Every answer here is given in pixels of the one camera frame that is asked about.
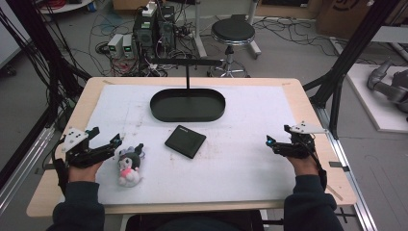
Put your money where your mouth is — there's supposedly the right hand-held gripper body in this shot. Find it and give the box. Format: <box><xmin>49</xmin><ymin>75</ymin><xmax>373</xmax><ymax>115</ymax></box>
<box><xmin>283</xmin><ymin>120</ymin><xmax>329</xmax><ymax>160</ymax></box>

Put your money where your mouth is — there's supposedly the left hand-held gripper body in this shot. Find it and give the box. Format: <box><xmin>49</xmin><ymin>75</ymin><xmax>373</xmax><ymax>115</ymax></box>
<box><xmin>60</xmin><ymin>126</ymin><xmax>108</xmax><ymax>169</ymax></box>

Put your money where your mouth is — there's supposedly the person's left hand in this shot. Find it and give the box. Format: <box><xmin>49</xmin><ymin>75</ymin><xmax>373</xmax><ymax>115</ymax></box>
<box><xmin>67</xmin><ymin>160</ymin><xmax>105</xmax><ymax>184</ymax></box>

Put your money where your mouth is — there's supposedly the person's right hand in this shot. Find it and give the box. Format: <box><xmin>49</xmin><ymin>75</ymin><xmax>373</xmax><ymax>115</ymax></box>
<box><xmin>286</xmin><ymin>154</ymin><xmax>320</xmax><ymax>178</ymax></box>

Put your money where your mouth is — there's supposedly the black and pink plush toy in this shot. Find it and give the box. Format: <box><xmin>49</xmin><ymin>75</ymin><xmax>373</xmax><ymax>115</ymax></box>
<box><xmin>116</xmin><ymin>142</ymin><xmax>146</xmax><ymax>189</ymax></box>

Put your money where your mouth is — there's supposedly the white table mat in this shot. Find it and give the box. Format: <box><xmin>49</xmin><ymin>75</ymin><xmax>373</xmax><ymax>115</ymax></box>
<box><xmin>84</xmin><ymin>84</ymin><xmax>298</xmax><ymax>207</ymax></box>

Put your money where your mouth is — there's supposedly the black square wallet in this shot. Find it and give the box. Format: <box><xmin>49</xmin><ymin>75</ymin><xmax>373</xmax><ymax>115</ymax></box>
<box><xmin>164</xmin><ymin>124</ymin><xmax>208</xmax><ymax>160</ymax></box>

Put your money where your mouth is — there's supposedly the white floor board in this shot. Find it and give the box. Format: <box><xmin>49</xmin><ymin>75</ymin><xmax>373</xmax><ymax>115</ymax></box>
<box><xmin>345</xmin><ymin>63</ymin><xmax>408</xmax><ymax>135</ymax></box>

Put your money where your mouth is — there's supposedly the black oval tray stand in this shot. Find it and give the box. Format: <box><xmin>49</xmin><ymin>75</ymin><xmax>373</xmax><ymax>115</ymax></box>
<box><xmin>149</xmin><ymin>58</ymin><xmax>227</xmax><ymax>123</ymax></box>

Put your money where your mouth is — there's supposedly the grey power supply unit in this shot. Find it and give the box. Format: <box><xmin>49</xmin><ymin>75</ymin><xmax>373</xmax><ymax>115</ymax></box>
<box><xmin>122</xmin><ymin>34</ymin><xmax>135</xmax><ymax>60</ymax></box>
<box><xmin>107</xmin><ymin>33</ymin><xmax>125</xmax><ymax>60</ymax></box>

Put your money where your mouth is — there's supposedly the black computer tower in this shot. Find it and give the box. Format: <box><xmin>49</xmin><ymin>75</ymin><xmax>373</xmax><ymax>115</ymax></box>
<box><xmin>156</xmin><ymin>5</ymin><xmax>177</xmax><ymax>50</ymax></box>
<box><xmin>132</xmin><ymin>12</ymin><xmax>159</xmax><ymax>60</ymax></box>

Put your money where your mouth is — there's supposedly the black round stool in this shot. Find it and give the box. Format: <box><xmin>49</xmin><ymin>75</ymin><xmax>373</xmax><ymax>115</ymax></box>
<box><xmin>206</xmin><ymin>16</ymin><xmax>263</xmax><ymax>79</ymax></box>

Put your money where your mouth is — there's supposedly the white table leg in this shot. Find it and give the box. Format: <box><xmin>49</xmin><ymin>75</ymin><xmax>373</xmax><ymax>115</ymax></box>
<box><xmin>191</xmin><ymin>0</ymin><xmax>209</xmax><ymax>60</ymax></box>

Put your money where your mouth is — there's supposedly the cardboard box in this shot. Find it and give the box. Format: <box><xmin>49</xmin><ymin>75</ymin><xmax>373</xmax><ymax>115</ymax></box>
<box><xmin>315</xmin><ymin>0</ymin><xmax>374</xmax><ymax>40</ymax></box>

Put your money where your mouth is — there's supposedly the white power strip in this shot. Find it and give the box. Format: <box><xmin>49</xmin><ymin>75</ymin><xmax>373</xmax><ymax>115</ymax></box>
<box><xmin>141</xmin><ymin>1</ymin><xmax>158</xmax><ymax>18</ymax></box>

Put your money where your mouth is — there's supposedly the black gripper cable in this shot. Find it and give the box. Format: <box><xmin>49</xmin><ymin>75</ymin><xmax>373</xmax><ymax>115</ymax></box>
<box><xmin>51</xmin><ymin>141</ymin><xmax>70</xmax><ymax>195</ymax></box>
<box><xmin>301</xmin><ymin>136</ymin><xmax>328</xmax><ymax>192</ymax></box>

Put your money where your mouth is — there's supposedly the aluminium rail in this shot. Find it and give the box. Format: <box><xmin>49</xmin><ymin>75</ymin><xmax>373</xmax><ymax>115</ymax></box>
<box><xmin>313</xmin><ymin>105</ymin><xmax>379</xmax><ymax>231</ymax></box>
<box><xmin>0</xmin><ymin>125</ymin><xmax>56</xmax><ymax>215</ymax></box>

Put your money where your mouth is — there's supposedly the tangle of floor cables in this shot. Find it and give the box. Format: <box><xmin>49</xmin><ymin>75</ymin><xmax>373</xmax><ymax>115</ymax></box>
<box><xmin>86</xmin><ymin>13</ymin><xmax>200</xmax><ymax>78</ymax></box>

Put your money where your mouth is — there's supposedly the black frame post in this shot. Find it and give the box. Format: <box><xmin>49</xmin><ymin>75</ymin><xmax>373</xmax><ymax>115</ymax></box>
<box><xmin>302</xmin><ymin>0</ymin><xmax>396</xmax><ymax>140</ymax></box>
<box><xmin>5</xmin><ymin>0</ymin><xmax>92</xmax><ymax>129</ymax></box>

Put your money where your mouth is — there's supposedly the black cable bundle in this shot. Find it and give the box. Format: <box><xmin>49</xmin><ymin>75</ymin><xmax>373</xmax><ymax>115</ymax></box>
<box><xmin>0</xmin><ymin>6</ymin><xmax>81</xmax><ymax>110</ymax></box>

